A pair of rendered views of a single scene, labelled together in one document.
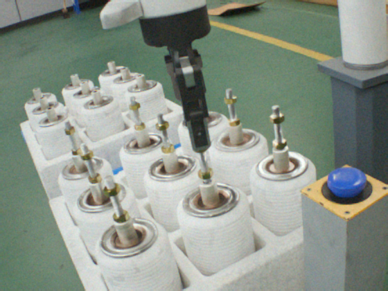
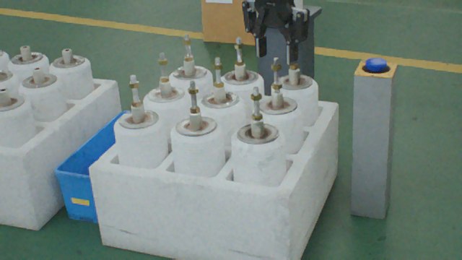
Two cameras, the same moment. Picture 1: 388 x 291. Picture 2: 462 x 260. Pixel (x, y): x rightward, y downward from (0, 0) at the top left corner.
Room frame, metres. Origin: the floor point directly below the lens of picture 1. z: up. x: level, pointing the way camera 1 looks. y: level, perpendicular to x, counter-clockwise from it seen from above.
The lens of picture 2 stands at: (-0.27, 0.84, 0.78)
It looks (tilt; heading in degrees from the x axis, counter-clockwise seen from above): 26 degrees down; 315
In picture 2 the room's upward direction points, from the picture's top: 3 degrees counter-clockwise
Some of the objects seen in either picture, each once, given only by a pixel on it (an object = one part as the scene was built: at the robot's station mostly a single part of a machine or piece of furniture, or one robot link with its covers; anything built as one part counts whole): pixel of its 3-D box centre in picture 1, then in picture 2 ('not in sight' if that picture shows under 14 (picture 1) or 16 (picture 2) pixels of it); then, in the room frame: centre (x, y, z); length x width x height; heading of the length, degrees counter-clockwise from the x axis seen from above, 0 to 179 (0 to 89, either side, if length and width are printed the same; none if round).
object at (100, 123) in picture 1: (108, 136); (47, 118); (0.97, 0.21, 0.16); 0.10 x 0.10 x 0.18
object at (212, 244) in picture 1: (221, 251); (279, 147); (0.47, 0.00, 0.16); 0.10 x 0.10 x 0.18
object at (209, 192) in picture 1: (209, 192); (277, 100); (0.47, 0.00, 0.26); 0.02 x 0.02 x 0.03
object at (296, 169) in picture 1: (282, 166); (294, 82); (0.51, -0.11, 0.25); 0.08 x 0.08 x 0.01
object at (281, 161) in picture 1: (280, 158); (294, 76); (0.51, -0.11, 0.26); 0.02 x 0.02 x 0.03
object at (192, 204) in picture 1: (210, 200); (277, 105); (0.47, 0.00, 0.25); 0.08 x 0.08 x 0.01
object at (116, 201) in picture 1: (116, 204); (256, 107); (0.42, 0.10, 0.30); 0.01 x 0.01 x 0.08; 42
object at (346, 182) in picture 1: (346, 184); (376, 66); (0.34, -0.14, 0.32); 0.04 x 0.04 x 0.02
